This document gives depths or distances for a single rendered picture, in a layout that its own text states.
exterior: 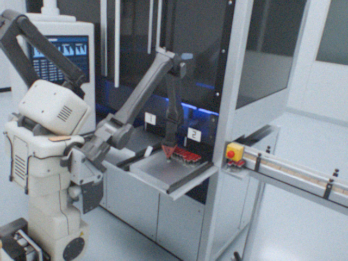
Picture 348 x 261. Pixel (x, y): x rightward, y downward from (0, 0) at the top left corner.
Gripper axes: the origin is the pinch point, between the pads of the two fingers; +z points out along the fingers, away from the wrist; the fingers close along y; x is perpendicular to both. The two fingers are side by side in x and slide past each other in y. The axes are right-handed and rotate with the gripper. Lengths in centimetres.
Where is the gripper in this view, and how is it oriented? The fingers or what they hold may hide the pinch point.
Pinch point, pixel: (168, 155)
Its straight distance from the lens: 162.4
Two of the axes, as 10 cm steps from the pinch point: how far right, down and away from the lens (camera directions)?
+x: -9.1, -2.3, 3.4
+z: -1.0, 9.3, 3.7
